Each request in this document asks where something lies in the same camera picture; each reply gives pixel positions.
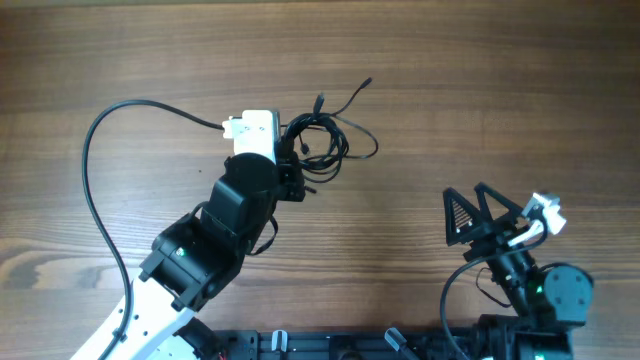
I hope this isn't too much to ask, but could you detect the left camera black cable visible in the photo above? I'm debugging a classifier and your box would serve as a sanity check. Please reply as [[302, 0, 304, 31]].
[[81, 98, 226, 360]]

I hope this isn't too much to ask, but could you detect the camera black cable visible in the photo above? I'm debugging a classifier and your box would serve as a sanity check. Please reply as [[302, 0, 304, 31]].
[[439, 214, 551, 360], [81, 98, 226, 360]]

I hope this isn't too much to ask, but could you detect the right camera black cable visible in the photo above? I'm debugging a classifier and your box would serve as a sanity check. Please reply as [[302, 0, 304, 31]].
[[439, 214, 551, 360]]

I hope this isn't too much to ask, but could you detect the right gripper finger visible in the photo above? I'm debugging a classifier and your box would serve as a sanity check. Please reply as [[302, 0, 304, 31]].
[[473, 182, 526, 226], [443, 188, 484, 246]]

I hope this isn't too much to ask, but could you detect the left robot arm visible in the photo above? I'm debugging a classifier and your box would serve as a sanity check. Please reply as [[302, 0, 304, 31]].
[[74, 138, 305, 359]]

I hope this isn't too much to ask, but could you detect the black usb cable bundle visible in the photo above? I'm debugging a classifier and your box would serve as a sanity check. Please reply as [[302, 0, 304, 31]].
[[279, 76, 380, 195]]

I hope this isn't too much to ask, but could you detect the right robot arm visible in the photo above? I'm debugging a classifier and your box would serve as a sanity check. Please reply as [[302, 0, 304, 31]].
[[439, 183, 595, 359]]

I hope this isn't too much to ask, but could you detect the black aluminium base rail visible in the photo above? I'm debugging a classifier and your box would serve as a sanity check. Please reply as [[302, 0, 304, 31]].
[[189, 327, 576, 360]]

